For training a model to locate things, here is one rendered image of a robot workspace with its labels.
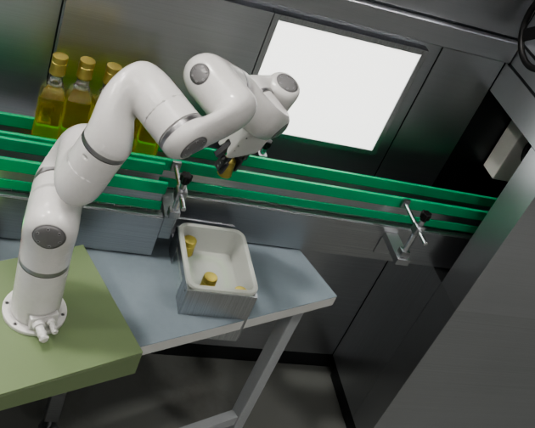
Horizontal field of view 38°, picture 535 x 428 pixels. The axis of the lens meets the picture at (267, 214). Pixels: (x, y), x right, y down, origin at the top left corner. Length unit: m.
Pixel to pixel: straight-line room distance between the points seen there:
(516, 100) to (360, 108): 0.41
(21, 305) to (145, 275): 0.40
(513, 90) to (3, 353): 1.42
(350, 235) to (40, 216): 1.00
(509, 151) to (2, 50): 1.39
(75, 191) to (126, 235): 0.54
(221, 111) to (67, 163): 0.27
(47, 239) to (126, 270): 0.49
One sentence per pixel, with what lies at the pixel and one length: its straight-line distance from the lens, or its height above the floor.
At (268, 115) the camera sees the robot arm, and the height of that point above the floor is 1.30.
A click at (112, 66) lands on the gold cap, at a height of 1.16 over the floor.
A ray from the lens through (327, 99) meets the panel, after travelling 2.07.
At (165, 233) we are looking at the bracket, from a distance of 1.88.
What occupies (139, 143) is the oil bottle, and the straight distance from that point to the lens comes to 1.86.
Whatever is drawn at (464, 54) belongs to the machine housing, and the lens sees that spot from 2.17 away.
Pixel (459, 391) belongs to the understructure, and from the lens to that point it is 2.57.
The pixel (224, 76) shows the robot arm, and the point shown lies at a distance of 1.33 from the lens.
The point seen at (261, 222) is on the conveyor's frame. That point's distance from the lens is 2.03.
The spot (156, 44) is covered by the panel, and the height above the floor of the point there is 1.17.
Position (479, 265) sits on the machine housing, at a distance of 2.17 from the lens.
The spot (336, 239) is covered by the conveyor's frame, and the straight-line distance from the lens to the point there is 2.13.
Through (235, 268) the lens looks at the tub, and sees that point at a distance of 1.94.
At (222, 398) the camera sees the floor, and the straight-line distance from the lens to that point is 2.69.
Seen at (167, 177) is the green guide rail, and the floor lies 0.91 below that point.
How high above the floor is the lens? 2.02
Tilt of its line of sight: 35 degrees down
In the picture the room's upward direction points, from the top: 24 degrees clockwise
